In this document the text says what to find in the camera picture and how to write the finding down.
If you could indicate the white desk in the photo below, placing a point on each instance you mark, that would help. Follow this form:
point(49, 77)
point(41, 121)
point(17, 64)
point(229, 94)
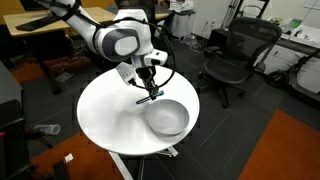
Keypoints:
point(280, 53)

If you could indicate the grey floor plate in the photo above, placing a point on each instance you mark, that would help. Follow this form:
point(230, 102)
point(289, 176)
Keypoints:
point(64, 77)

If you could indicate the black keyboard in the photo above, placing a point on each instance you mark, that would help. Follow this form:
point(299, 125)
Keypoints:
point(36, 23)

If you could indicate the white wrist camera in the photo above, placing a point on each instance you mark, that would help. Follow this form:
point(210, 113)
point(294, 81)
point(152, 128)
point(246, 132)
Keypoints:
point(125, 72)

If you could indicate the green desk item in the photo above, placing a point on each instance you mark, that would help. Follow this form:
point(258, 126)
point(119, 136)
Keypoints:
point(295, 23)

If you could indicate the white round bowl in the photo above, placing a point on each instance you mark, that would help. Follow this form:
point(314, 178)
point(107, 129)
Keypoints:
point(166, 116)

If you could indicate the black floor box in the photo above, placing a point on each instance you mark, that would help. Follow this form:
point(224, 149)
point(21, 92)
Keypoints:
point(216, 36)

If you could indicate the light wooden desk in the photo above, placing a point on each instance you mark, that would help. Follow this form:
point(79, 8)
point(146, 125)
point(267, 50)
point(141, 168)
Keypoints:
point(96, 15)

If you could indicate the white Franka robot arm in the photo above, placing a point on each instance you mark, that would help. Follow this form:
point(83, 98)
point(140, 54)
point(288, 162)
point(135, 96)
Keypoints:
point(83, 26)

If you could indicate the black stand post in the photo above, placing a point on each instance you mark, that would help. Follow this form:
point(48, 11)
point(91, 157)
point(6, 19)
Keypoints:
point(60, 171)

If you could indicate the black mesh office chair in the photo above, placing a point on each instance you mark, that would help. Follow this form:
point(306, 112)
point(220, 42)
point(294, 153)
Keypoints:
point(230, 66)

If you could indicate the pen with teal cap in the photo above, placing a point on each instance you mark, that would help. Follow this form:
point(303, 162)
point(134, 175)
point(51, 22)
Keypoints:
point(143, 100)

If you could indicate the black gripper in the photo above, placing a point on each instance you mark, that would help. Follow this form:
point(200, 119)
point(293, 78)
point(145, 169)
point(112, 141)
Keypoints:
point(146, 76)

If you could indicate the white paper tag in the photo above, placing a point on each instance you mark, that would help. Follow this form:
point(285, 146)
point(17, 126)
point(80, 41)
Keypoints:
point(68, 158)

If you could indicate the clear plastic bottle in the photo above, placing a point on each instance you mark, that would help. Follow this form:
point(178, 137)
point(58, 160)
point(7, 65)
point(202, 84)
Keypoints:
point(46, 129)

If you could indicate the black electric scooter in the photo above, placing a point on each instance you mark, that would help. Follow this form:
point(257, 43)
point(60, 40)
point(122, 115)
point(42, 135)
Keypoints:
point(300, 80)

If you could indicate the white table base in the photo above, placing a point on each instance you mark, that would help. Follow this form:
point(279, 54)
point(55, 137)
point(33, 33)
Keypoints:
point(120, 166)

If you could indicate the white box device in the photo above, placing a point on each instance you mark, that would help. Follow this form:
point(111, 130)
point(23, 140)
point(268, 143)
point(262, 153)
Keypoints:
point(181, 6)

